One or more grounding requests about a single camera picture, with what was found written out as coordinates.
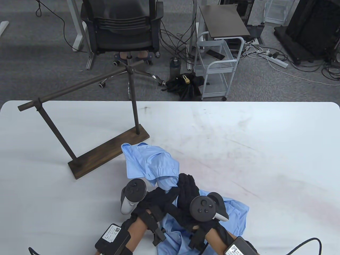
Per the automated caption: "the person's right hand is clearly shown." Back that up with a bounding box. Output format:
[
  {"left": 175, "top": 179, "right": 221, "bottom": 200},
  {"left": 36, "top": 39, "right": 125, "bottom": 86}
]
[{"left": 170, "top": 173, "right": 226, "bottom": 234}]

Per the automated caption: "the person's left hand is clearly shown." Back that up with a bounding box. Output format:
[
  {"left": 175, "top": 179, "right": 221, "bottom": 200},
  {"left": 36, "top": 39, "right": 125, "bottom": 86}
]
[{"left": 131, "top": 187, "right": 180, "bottom": 221}]

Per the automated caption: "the light blue long-sleeve shirt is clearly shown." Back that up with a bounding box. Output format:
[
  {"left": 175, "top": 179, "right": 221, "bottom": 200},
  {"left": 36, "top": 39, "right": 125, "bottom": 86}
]
[{"left": 121, "top": 143, "right": 250, "bottom": 255}]

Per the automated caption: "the dark wooden desktop rack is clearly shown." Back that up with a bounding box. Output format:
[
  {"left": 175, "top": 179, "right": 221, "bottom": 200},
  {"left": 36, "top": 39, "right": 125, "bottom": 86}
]
[{"left": 18, "top": 65, "right": 150, "bottom": 180}]

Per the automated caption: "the person's left forearm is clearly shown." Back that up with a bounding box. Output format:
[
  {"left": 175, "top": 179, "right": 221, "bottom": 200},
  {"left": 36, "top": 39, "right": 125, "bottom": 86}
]
[{"left": 121, "top": 215, "right": 150, "bottom": 255}]

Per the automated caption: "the person's right forearm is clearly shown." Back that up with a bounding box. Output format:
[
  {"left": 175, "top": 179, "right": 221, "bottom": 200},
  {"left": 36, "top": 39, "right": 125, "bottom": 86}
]
[{"left": 205, "top": 228, "right": 239, "bottom": 253}]

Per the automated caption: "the white desktop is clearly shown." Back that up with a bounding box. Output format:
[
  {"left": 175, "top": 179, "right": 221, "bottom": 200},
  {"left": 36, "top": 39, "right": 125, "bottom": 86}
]
[{"left": 0, "top": 101, "right": 340, "bottom": 255}]

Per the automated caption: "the grey black hand controller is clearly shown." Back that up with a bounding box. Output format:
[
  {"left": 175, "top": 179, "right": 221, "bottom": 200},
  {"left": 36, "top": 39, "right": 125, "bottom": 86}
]
[
  {"left": 190, "top": 192, "right": 229, "bottom": 222},
  {"left": 121, "top": 179, "right": 147, "bottom": 215}
]

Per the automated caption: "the black wrist sensor box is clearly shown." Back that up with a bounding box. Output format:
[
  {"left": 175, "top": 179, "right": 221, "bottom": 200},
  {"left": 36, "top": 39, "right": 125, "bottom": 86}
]
[
  {"left": 95, "top": 224, "right": 131, "bottom": 255},
  {"left": 224, "top": 236, "right": 258, "bottom": 255}
]

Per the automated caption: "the black folded umbrella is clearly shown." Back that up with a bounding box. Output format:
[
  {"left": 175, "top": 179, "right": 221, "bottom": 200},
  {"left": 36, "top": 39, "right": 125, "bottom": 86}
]
[{"left": 161, "top": 72, "right": 205, "bottom": 101}]

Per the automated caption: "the dark water bottle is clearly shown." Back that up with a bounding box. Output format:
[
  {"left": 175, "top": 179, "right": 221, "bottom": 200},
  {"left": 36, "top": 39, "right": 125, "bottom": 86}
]
[{"left": 169, "top": 57, "right": 181, "bottom": 77}]

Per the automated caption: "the white metal rolling cart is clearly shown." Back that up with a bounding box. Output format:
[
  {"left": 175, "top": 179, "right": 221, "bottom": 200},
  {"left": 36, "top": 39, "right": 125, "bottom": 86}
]
[{"left": 195, "top": 31, "right": 245, "bottom": 101}]

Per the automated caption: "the grey metal desk leg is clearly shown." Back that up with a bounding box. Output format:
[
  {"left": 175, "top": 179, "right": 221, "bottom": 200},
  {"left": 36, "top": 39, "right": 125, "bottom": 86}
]
[
  {"left": 80, "top": 0, "right": 96, "bottom": 70},
  {"left": 187, "top": 0, "right": 200, "bottom": 71}
]

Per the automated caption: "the black phone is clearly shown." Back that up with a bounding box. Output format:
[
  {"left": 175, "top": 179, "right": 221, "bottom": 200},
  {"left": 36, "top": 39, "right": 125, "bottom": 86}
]
[{"left": 206, "top": 49, "right": 226, "bottom": 60}]

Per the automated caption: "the white power strip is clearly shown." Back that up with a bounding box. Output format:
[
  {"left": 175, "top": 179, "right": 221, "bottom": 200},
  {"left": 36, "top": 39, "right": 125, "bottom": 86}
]
[{"left": 266, "top": 52, "right": 288, "bottom": 69}]

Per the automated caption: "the dark brown side table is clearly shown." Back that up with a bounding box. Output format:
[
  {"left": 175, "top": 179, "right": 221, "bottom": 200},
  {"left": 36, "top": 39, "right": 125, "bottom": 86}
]
[{"left": 199, "top": 5, "right": 250, "bottom": 40}]

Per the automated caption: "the black office chair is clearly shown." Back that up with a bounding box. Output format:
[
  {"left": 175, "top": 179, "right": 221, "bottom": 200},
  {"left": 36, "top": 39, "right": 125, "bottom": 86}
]
[{"left": 80, "top": 0, "right": 166, "bottom": 88}]

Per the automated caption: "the black computer case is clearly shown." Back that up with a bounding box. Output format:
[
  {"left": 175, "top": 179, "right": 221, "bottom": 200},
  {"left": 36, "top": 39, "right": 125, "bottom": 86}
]
[{"left": 219, "top": 0, "right": 255, "bottom": 26}]

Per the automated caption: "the white desk leg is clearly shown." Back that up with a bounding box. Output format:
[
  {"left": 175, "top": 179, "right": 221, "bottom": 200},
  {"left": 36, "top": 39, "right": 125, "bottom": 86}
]
[{"left": 67, "top": 0, "right": 87, "bottom": 52}]

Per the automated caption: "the black equipment stand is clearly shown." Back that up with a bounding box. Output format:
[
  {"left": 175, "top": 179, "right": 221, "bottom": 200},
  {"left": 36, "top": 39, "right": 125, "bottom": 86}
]
[{"left": 274, "top": 0, "right": 340, "bottom": 66}]

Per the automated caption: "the black sensor cable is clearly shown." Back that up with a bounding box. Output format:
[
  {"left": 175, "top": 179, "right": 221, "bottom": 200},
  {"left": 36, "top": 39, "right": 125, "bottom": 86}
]
[{"left": 285, "top": 237, "right": 322, "bottom": 255}]

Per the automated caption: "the tangle of black cables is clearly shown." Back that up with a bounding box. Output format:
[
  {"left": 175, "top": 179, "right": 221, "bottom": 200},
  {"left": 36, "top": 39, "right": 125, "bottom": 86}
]
[{"left": 159, "top": 20, "right": 197, "bottom": 65}]

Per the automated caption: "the tangle of white cables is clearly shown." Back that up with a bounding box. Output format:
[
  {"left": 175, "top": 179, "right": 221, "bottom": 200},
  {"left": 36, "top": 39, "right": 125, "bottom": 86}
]
[{"left": 242, "top": 39, "right": 340, "bottom": 86}]

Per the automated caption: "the thin black floor cable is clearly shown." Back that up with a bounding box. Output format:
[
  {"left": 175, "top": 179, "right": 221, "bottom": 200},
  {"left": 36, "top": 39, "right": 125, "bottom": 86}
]
[{"left": 35, "top": 0, "right": 88, "bottom": 52}]

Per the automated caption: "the white wire basket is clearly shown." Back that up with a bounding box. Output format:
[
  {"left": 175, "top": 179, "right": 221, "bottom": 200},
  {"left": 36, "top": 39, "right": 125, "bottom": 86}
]
[{"left": 264, "top": 0, "right": 288, "bottom": 24}]

